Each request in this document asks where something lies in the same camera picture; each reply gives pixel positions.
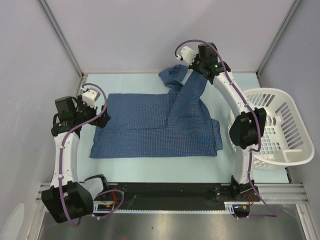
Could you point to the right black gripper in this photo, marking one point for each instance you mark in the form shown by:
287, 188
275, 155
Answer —
192, 67

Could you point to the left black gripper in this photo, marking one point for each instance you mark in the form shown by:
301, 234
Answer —
102, 120

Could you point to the blue checkered long sleeve shirt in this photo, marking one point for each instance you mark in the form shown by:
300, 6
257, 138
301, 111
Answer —
172, 124

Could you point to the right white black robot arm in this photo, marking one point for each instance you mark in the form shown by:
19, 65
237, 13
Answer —
248, 126

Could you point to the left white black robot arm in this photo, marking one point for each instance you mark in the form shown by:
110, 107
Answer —
67, 198

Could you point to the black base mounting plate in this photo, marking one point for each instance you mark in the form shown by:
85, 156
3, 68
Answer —
177, 196

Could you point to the white plastic laundry basket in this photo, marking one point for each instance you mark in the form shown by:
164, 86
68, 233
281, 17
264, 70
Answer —
285, 140

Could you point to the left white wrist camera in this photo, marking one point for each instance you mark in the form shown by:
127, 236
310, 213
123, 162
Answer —
90, 96

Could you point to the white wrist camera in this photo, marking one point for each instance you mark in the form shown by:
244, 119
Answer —
90, 96
187, 54

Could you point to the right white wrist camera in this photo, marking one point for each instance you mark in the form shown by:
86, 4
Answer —
187, 54

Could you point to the white slotted cable duct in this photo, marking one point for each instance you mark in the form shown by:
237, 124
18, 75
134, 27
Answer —
226, 209

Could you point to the left aluminium frame post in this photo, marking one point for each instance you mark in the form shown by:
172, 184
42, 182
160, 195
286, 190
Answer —
60, 36

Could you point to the aluminium frame post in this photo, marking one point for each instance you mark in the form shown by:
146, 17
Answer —
278, 36
60, 36

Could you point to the right aluminium frame post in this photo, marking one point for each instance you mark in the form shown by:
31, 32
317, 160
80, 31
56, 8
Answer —
278, 36

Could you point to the aluminium front rail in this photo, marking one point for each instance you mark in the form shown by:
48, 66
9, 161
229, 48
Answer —
283, 193

